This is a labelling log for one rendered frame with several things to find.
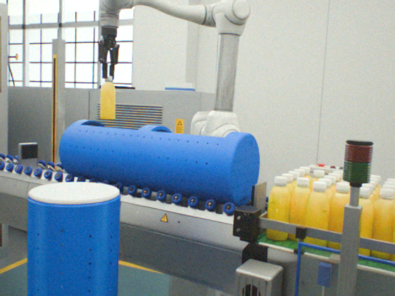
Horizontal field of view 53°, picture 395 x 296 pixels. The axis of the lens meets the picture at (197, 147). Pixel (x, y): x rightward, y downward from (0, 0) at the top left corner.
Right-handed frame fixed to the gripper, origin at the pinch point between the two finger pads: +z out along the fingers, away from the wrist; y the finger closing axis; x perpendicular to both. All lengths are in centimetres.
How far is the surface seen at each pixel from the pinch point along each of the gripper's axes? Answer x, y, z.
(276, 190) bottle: 93, 20, 41
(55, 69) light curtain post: -67, -24, -4
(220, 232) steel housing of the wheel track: 73, 18, 60
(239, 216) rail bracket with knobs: 85, 29, 49
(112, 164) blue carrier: 21.5, 19.1, 40.6
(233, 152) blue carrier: 76, 17, 30
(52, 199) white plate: 43, 67, 44
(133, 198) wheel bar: 31, 16, 54
